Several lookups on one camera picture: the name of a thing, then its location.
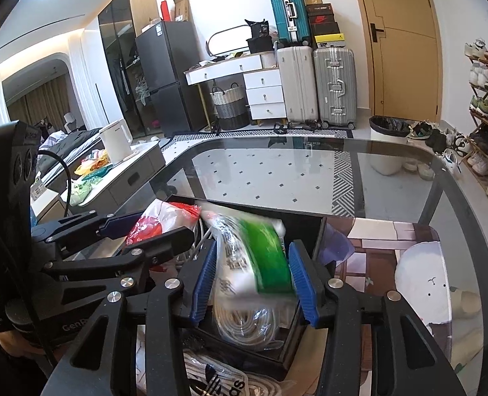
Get black refrigerator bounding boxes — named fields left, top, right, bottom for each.
left=136, top=20, right=207, bottom=138

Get black storage box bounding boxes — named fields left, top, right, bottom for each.
left=169, top=195, right=327, bottom=381

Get green white packet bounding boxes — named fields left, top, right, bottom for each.
left=201, top=202, right=295, bottom=309

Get white suitcase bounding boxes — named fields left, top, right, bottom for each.
left=276, top=47, right=319, bottom=122

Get left hand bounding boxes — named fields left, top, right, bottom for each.
left=0, top=331, right=45, bottom=358

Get stacked shoe boxes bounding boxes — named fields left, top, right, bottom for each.
left=305, top=0, right=346, bottom=48

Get black bag on desk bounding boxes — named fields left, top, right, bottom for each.
left=245, top=20, right=274, bottom=54

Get white electric kettle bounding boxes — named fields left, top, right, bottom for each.
left=99, top=119, right=133, bottom=165

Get red balloon glue packet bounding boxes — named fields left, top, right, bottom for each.
left=125, top=199, right=201, bottom=246

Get oval mirror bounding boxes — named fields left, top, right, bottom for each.
left=205, top=24, right=252, bottom=57

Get grey side cabinet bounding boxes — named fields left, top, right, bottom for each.
left=31, top=139, right=167, bottom=219

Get wooden door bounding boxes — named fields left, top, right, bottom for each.
left=358, top=0, right=442, bottom=122

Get white trash bin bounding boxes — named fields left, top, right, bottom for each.
left=369, top=115, right=410, bottom=176

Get woven laundry basket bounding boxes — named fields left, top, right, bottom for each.
left=211, top=82, right=250, bottom=131

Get silver suitcase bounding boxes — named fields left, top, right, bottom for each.
left=313, top=48, right=357, bottom=130

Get teal suitcase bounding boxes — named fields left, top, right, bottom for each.
left=271, top=0, right=312, bottom=47

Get bagged white rope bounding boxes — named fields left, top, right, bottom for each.
left=212, top=291, right=300, bottom=351

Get adidas bag white laces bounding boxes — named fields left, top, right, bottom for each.
left=183, top=350, right=283, bottom=396

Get white desk with drawers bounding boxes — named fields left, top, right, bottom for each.
left=184, top=51, right=288, bottom=123

